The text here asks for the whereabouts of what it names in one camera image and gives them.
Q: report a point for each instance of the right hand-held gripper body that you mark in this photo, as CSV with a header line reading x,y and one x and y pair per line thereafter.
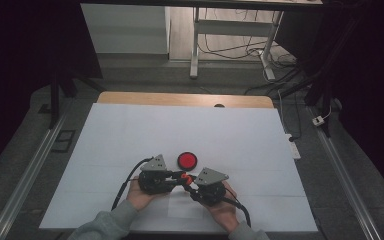
x,y
210,193

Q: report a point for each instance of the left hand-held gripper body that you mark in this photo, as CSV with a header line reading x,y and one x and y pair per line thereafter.
x,y
153,181

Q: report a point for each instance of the round black red ink pad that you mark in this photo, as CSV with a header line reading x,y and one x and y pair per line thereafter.
x,y
187,161

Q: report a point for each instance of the small white paper sheet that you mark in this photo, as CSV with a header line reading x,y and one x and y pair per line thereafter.
x,y
183,208

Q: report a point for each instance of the person's left hand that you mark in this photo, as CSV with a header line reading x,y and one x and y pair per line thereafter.
x,y
138,200

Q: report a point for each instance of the person's right hand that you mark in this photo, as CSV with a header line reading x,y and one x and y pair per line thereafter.
x,y
225,215

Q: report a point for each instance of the large white board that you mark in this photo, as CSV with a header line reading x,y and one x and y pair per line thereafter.
x,y
230,133

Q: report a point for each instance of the wooden table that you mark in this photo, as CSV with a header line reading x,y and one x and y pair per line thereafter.
x,y
180,99

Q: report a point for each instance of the dark table grommet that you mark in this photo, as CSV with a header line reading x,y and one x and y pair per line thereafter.
x,y
219,105

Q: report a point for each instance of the white power strip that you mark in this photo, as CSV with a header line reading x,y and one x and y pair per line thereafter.
x,y
293,148

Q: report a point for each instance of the black floor socket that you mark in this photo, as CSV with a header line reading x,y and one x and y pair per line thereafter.
x,y
63,141

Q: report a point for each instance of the black metal stand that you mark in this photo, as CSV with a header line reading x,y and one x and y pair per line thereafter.
x,y
320,93
55,100

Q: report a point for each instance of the small white adapter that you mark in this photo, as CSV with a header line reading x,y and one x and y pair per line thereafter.
x,y
318,121

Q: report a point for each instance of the white cabinet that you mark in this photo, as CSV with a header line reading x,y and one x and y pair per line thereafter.
x,y
126,30

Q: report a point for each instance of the dark curtain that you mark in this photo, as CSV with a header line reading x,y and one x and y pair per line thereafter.
x,y
10,66
373,83

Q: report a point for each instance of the aluminium floor rail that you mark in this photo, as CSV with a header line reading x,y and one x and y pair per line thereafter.
x,y
26,173
343,173

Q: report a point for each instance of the white desk frame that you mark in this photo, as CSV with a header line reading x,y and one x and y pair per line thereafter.
x,y
233,27

